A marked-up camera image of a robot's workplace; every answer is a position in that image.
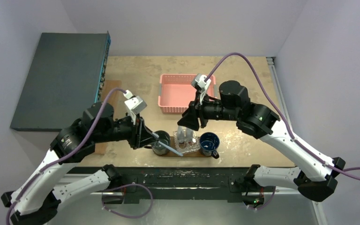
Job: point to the oval dark wooden tray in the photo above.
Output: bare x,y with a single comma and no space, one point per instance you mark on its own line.
172,152

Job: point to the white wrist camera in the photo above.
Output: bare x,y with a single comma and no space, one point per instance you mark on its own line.
134,105
201,83

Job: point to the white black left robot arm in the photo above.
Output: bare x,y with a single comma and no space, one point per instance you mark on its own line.
40,198

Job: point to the aluminium frame rail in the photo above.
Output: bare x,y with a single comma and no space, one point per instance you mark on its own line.
321,219

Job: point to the pink perforated plastic basket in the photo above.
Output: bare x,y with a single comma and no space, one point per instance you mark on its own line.
176,92

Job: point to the clear crystal toothbrush holder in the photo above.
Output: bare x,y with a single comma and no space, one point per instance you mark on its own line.
196,137

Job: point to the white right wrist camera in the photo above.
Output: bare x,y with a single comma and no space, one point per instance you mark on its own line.
201,83

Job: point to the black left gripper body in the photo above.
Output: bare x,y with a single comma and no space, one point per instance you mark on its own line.
126,130

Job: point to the navy blue mug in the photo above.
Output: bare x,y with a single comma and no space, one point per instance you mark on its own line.
209,143

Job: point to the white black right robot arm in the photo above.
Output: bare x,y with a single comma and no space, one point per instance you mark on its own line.
314,174

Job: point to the white grey toothpaste tube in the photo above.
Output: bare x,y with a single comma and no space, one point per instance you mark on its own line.
181,135

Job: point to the white red toothpaste tube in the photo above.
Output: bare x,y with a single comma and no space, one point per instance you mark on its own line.
189,135

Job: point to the light blue toothbrush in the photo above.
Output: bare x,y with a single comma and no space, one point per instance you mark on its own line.
166,146

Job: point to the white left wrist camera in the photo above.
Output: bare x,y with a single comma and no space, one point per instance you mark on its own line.
134,105

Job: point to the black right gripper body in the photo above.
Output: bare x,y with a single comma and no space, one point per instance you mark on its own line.
201,115

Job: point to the dark grey shelf board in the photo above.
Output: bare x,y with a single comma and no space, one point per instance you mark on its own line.
66,76

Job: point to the dark green grey mug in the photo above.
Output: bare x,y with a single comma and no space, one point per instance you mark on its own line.
157,147

